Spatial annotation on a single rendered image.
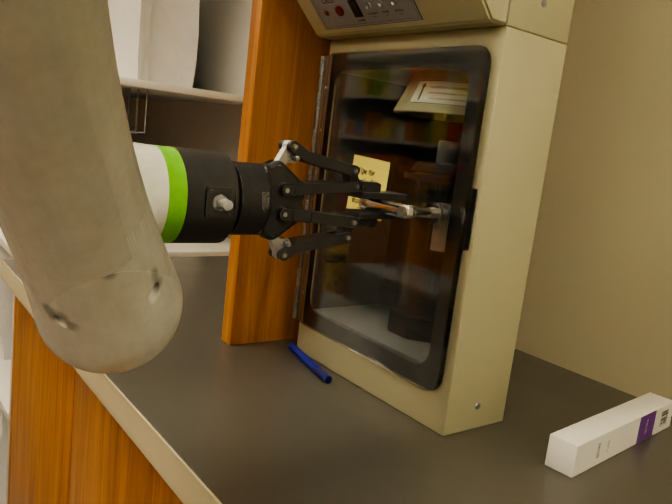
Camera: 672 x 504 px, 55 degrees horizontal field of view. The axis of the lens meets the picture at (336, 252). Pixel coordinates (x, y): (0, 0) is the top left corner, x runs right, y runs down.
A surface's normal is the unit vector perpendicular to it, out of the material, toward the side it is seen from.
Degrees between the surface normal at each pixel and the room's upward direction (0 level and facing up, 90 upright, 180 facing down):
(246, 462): 0
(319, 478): 0
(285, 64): 90
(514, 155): 90
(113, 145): 100
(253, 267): 90
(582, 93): 90
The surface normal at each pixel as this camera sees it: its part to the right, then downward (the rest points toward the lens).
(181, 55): 0.20, 0.26
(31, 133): 0.31, 0.77
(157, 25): 0.72, 0.07
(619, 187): -0.79, 0.01
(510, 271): 0.59, 0.21
